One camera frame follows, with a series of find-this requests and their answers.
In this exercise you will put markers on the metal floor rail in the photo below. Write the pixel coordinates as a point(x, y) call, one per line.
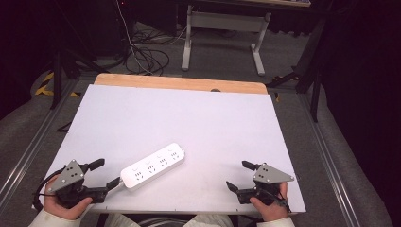
point(327, 164)
point(28, 148)

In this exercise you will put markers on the person's left hand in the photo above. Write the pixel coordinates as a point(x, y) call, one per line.
point(60, 209)

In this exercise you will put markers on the white power strip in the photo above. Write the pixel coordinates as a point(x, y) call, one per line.
point(153, 166)

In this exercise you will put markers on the black tripod stand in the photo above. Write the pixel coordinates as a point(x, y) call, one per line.
point(57, 78)
point(310, 75)

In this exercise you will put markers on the yellow black floor tape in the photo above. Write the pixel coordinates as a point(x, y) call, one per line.
point(47, 86)

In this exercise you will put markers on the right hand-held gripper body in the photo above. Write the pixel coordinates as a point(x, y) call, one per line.
point(268, 179)

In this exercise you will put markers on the grey metal desk frame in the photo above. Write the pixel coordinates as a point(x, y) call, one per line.
point(225, 22)

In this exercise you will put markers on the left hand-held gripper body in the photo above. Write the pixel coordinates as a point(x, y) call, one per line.
point(68, 176)

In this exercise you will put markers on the white board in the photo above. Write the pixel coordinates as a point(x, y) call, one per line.
point(176, 126)

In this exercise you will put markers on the person's right hand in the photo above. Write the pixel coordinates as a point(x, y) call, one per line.
point(271, 211)

